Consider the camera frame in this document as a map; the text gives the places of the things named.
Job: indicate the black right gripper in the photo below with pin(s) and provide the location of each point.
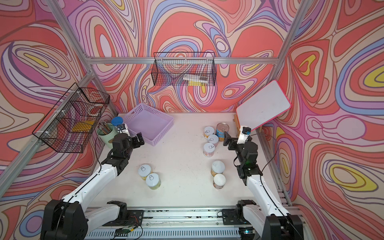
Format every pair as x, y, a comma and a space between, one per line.
227, 137

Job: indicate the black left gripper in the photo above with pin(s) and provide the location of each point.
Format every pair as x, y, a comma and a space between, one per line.
133, 139

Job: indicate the white lid can back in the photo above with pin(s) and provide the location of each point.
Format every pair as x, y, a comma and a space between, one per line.
208, 130

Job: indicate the white lid can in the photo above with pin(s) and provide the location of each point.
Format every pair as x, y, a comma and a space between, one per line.
213, 139
208, 130
219, 181
144, 170
153, 181
208, 150
217, 167

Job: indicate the purple plastic basket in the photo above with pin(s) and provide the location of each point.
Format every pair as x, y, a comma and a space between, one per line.
150, 122

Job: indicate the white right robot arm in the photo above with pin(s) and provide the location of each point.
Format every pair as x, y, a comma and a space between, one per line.
269, 218

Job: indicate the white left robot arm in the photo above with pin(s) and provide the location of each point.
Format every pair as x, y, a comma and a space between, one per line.
68, 219

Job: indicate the wooden easel stand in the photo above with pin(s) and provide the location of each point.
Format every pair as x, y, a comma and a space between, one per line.
237, 124

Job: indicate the white lid can front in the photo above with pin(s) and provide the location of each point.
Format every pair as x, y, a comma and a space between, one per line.
208, 150

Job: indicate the blue lid pencil tube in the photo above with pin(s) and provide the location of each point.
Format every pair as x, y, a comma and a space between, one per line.
118, 122

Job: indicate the green pencil cup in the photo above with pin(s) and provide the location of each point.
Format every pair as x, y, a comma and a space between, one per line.
106, 132

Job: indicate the pink framed whiteboard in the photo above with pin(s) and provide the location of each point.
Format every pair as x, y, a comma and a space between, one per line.
263, 106

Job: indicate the black wire basket left wall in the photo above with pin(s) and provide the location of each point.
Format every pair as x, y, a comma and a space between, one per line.
74, 119

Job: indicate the black wire basket wall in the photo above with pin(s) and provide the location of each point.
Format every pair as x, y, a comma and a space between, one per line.
192, 69
74, 119

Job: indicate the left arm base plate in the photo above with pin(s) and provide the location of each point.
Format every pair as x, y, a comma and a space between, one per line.
126, 217

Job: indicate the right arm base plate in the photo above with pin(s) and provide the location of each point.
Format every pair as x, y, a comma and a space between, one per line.
235, 216

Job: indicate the black wire basket back wall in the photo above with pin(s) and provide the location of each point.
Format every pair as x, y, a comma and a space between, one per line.
192, 69

